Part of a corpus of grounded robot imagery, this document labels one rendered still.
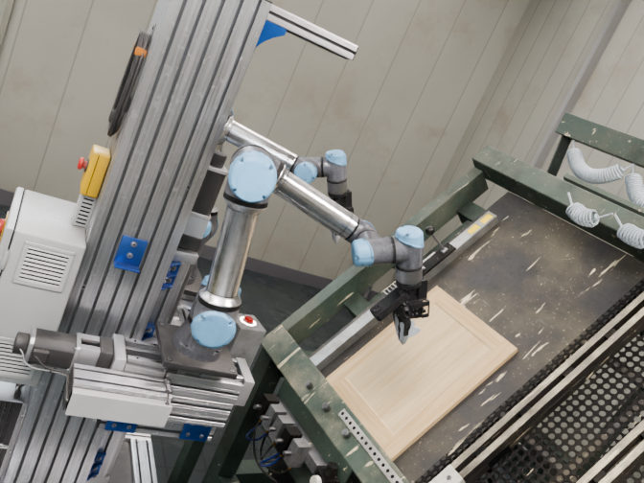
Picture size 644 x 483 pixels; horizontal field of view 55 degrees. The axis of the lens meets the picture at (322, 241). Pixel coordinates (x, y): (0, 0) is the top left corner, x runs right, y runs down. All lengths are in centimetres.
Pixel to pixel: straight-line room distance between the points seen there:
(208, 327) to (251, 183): 40
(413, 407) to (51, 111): 377
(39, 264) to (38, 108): 338
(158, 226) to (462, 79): 451
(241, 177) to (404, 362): 108
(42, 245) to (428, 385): 132
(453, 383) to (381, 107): 381
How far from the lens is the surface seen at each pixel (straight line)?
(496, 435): 205
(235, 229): 158
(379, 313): 173
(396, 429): 219
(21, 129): 519
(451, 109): 602
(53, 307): 190
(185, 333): 185
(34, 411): 215
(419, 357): 230
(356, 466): 215
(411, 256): 167
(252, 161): 151
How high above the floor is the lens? 193
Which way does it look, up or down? 15 degrees down
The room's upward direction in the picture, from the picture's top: 25 degrees clockwise
